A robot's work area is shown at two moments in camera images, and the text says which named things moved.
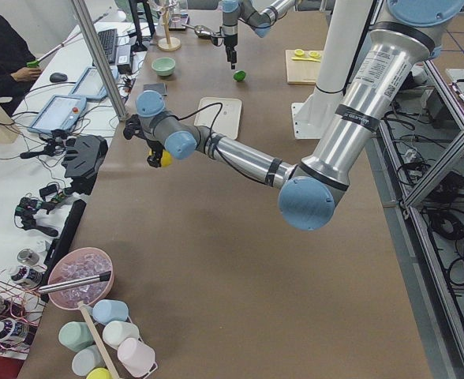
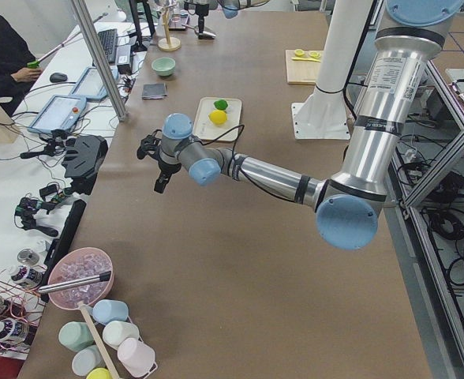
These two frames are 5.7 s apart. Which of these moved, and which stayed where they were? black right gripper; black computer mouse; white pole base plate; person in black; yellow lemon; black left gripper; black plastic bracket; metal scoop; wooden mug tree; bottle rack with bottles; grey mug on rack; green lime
Moved: black left gripper; yellow lemon; green lime; black right gripper
Stayed: wooden mug tree; black plastic bracket; bottle rack with bottles; person in black; grey mug on rack; white pole base plate; metal scoop; black computer mouse
